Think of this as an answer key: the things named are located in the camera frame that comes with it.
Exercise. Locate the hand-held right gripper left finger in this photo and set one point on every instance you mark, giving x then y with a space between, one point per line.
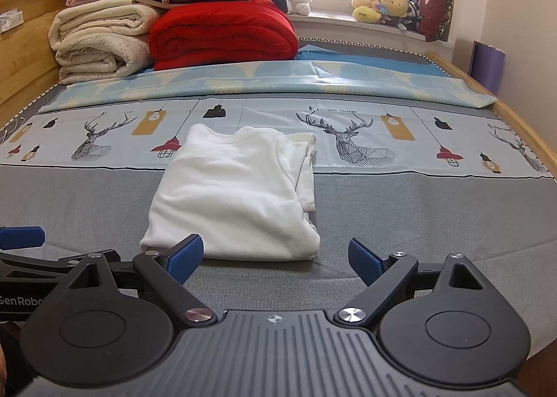
185 260

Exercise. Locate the deer print sheet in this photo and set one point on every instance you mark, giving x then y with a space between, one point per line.
270 127

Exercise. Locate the blue leaf print sheet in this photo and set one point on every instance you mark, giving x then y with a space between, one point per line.
217 83

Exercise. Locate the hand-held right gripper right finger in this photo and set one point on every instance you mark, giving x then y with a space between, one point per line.
367 262

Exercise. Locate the windowsill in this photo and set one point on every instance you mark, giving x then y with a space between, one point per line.
339 29

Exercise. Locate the red folded blanket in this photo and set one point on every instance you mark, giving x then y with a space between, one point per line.
222 31

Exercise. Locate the yellow and pink plush toy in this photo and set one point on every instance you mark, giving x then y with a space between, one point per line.
365 5

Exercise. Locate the cream fluffy folded blanket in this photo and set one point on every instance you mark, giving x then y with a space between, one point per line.
100 59

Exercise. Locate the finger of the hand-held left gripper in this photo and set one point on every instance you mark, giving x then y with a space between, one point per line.
43 266
21 238

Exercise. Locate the plain blue sheet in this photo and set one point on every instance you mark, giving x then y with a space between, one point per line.
374 59

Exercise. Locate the wooden bed frame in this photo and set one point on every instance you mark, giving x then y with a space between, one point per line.
26 66

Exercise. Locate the dark red cushion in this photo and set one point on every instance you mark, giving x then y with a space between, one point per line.
435 14

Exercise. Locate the black and white plush toy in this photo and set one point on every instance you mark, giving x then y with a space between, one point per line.
409 14

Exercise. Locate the white long-sleeved shirt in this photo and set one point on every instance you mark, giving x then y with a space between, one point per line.
226 188

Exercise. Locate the cream smooth folded blanket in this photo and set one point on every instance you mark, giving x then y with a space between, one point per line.
104 22

